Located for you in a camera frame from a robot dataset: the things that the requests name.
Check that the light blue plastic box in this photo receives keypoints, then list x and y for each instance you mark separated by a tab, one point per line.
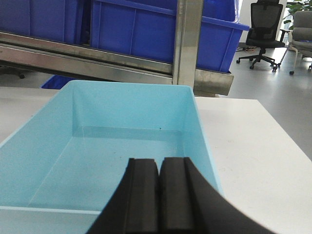
59	170

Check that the blue storage bin right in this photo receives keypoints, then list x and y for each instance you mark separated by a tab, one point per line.
146	29

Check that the black mesh office chair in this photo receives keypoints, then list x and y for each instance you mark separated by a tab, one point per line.
265	18

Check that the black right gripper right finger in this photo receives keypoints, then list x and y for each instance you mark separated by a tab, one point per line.
190	205

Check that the blue bin under shelf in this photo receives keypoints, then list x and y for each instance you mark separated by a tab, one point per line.
56	82

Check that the blue storage bin left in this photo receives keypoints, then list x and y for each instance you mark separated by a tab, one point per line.
59	20

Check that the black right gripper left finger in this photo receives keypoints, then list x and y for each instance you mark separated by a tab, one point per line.
133	208

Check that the grey upholstered chair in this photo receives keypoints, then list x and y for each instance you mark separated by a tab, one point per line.
300	37

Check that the blue storage bin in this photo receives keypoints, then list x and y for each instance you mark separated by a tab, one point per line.
146	29
59	20

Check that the stainless steel front shelf rack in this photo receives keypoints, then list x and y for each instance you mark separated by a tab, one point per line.
80	62

